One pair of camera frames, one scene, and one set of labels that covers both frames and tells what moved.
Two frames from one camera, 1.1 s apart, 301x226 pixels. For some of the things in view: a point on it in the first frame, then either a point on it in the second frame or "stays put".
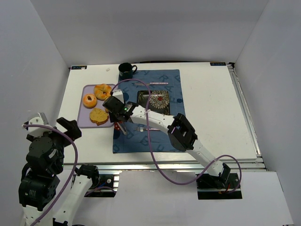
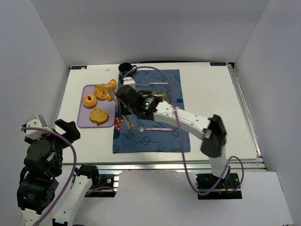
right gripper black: [118, 119] -> [120, 103]
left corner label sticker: [79, 67] stays put
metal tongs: [120, 126] -> [127, 120]
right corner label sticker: [217, 64] stays put
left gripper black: [71, 128] stays put
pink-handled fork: [140, 129] stays put
